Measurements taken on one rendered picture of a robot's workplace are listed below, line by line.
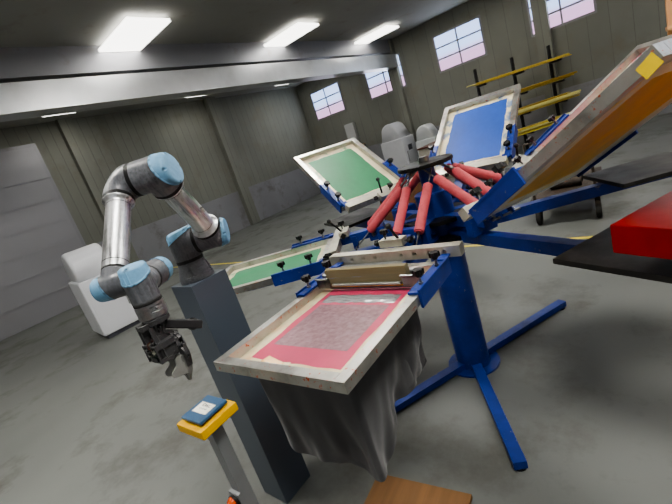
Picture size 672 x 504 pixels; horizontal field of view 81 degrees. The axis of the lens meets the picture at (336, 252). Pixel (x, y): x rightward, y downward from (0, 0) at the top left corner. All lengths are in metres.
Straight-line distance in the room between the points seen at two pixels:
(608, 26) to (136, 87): 9.49
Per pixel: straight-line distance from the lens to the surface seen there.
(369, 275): 1.62
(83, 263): 6.38
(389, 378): 1.41
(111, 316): 6.36
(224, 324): 1.83
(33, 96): 6.36
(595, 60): 11.36
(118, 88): 6.75
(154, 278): 1.16
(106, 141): 10.96
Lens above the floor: 1.57
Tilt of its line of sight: 15 degrees down
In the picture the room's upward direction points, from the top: 18 degrees counter-clockwise
